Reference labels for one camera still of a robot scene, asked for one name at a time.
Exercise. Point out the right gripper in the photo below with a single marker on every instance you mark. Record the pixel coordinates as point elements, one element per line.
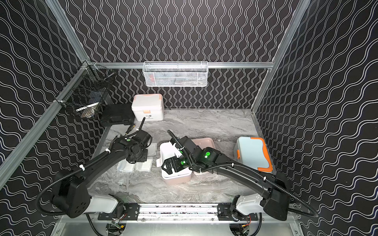
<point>173,161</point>

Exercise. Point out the white tray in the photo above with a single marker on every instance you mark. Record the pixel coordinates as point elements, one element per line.
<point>168,154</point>

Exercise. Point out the pink first aid box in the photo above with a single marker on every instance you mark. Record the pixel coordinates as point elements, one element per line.
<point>200,144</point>

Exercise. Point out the white first aid box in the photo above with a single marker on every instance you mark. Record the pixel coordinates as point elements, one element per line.
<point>148,106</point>

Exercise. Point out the light blue first aid box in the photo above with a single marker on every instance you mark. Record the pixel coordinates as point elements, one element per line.
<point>253,152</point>

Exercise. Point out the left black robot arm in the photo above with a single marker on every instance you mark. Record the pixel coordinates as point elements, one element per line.
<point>70,188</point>

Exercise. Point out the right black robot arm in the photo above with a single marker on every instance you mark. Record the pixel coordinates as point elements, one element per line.
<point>275,198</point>

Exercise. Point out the black plastic tool case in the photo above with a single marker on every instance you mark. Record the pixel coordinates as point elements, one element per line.
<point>114,114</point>

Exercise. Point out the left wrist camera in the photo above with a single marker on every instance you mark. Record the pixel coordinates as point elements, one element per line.
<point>143,138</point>

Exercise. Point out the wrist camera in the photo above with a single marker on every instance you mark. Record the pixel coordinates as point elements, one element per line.
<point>143,138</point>
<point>186,144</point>

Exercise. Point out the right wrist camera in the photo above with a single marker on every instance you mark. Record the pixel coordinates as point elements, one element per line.
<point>186,144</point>

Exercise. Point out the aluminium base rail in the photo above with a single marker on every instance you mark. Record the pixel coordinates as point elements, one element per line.
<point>176,213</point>

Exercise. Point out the black wire wall basket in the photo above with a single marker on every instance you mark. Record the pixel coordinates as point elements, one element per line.
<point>86,99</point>

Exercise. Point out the white wire wall basket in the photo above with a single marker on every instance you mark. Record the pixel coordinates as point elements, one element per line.
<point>176,74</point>

